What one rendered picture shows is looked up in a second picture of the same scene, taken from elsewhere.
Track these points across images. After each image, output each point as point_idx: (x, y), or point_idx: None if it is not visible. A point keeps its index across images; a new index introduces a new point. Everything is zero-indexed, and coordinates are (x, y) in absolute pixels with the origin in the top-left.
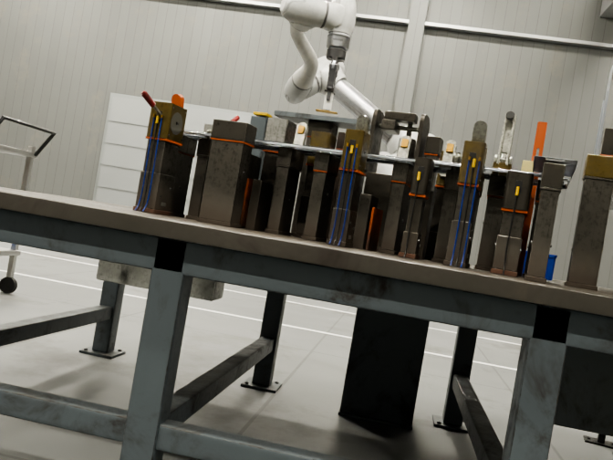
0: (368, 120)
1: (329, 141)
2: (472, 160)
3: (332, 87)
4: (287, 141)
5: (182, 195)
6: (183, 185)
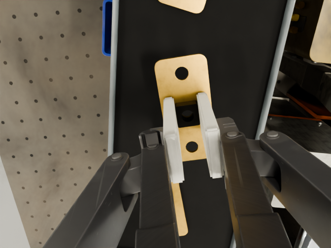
0: None
1: None
2: None
3: (288, 140)
4: (314, 130)
5: (280, 208)
6: (287, 218)
